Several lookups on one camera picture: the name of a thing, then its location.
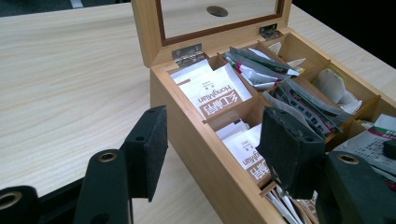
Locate plain white sachets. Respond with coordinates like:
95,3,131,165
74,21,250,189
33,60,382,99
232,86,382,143
268,41,307,75

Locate bundle of silver printed packets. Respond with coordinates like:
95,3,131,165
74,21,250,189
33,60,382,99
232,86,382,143
223,46,302,91
262,77,355,140

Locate metal box hinge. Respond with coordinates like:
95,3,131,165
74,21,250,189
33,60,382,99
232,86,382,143
171,43,209,68
259,23,283,41

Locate upright white and brown packets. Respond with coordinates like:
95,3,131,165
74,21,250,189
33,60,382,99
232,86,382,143
264,183,319,224

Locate crumpled white paper sachets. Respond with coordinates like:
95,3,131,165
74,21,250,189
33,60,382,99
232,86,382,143
312,68,363,116

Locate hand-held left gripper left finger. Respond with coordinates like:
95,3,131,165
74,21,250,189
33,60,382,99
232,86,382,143
120,105,169,203

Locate stack of white brown-label packets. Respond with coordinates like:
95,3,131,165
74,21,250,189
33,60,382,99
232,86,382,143
215,119,275,185
169,59,253,120

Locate dark round table cable hole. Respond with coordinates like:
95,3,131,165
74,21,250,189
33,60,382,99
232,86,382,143
205,5,230,18

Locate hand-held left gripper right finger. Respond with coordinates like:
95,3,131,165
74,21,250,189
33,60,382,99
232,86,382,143
255,105,327,200

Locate large white green-red printed packet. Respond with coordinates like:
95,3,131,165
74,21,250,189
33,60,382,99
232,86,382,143
332,113,396,190

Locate wooden box with glass lid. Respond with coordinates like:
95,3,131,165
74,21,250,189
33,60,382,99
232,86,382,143
131,0,396,224

